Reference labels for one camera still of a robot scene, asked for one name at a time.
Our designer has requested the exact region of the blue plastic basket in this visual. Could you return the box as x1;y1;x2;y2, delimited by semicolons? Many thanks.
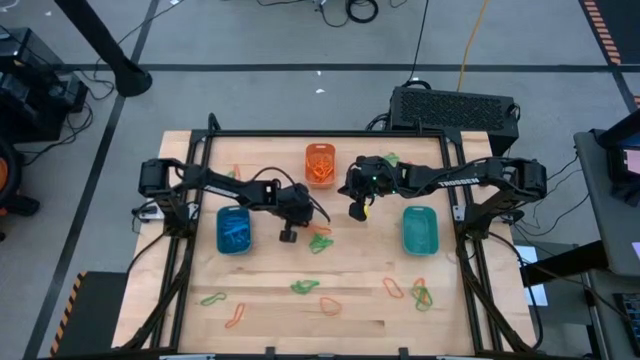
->
215;204;254;257

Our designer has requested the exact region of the black left camera cable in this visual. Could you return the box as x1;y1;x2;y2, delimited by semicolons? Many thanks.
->
251;166;332;224

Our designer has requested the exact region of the grey desk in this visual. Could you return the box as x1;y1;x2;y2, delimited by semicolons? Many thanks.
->
573;128;640;279
582;269;640;360

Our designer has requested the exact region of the orange black cable reel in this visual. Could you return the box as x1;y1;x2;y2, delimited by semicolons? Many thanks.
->
0;137;25;217

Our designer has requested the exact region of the black keyboard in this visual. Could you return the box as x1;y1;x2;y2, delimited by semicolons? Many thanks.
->
613;292;640;354

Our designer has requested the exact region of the monitor with pink screen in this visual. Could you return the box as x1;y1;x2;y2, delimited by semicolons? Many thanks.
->
597;107;640;184

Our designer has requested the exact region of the black bar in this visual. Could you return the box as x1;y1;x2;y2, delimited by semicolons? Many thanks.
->
519;239;610;287

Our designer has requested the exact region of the yellow hanging cable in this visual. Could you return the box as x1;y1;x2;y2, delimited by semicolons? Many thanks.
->
456;0;490;94

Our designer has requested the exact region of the black yellow-striped floor mat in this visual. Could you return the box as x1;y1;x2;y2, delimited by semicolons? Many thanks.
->
48;271;130;359

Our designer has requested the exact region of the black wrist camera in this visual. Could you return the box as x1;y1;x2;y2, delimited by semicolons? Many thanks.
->
289;182;315;204
354;154;384;174

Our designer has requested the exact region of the blue rubber band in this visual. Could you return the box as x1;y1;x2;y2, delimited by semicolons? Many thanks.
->
222;222;250;241

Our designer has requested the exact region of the teal plastic basket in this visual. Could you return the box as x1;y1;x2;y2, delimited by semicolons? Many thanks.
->
402;205;440;257

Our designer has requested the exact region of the black metal table frame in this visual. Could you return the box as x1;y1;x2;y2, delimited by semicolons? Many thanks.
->
117;127;539;357

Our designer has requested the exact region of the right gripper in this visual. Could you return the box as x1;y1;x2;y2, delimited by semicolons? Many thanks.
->
344;167;404;223

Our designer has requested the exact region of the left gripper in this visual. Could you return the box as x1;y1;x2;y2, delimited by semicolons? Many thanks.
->
275;192;317;245

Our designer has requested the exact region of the black cable coil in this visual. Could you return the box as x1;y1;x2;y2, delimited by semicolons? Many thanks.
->
345;0;380;25

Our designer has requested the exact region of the black perforated computer case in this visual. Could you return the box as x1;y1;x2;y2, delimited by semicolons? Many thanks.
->
388;85;520;157

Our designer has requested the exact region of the black orange-striped floor mat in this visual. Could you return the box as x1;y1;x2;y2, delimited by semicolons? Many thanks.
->
581;0;640;66

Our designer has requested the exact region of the orange plastic basket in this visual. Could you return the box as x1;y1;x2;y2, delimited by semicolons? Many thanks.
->
304;143;337;190

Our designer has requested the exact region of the black equipment cart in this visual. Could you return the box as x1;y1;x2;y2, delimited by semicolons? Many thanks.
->
0;27;90;146

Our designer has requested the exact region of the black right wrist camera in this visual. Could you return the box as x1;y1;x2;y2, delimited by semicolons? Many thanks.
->
354;154;384;174

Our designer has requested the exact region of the black hanging cable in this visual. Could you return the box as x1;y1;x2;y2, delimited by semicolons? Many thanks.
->
410;0;430;84

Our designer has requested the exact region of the black pole stand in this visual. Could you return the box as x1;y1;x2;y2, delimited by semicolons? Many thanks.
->
52;0;154;99

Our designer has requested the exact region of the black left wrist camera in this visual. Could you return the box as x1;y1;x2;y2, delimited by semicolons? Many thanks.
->
289;182;315;204

